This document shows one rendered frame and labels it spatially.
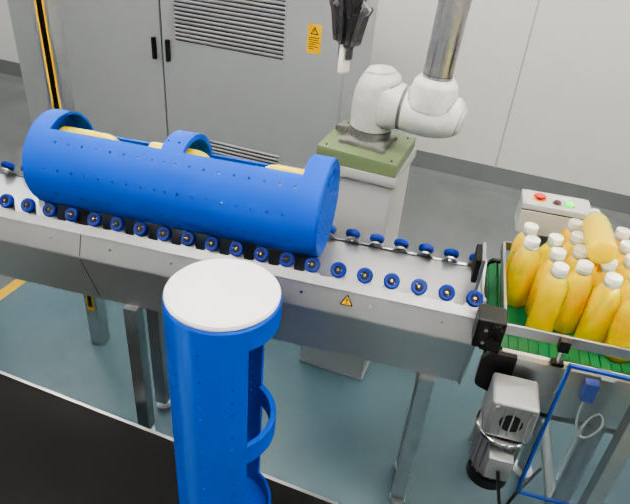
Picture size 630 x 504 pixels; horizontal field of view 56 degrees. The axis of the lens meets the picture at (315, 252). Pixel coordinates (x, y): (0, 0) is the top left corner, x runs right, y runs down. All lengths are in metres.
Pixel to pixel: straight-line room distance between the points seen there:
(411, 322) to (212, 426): 0.60
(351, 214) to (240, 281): 0.86
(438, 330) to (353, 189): 0.72
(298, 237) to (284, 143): 1.88
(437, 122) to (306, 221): 0.72
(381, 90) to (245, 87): 1.44
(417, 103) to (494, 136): 2.40
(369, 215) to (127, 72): 2.07
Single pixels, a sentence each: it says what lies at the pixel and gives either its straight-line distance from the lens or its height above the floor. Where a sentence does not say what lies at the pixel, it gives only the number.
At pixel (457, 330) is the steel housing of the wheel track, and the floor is 0.87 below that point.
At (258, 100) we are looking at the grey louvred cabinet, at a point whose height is 0.77.
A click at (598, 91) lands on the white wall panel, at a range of 4.35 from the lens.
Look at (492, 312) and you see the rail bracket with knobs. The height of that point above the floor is 1.00.
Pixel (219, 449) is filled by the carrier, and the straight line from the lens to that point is 1.63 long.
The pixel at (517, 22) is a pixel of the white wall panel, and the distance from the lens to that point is 4.26.
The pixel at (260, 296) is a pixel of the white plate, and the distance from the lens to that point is 1.42.
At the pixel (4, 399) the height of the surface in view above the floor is 0.15.
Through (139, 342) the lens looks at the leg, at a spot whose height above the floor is 0.49.
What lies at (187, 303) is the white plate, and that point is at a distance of 1.41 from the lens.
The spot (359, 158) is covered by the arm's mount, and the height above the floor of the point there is 1.04.
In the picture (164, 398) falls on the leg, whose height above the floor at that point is 0.07.
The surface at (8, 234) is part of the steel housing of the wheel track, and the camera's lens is 2.10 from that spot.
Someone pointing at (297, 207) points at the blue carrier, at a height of 1.15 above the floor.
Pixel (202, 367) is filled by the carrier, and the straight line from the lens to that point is 1.42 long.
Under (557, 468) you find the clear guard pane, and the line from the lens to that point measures 1.83.
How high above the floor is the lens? 1.91
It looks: 33 degrees down
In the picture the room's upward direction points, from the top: 5 degrees clockwise
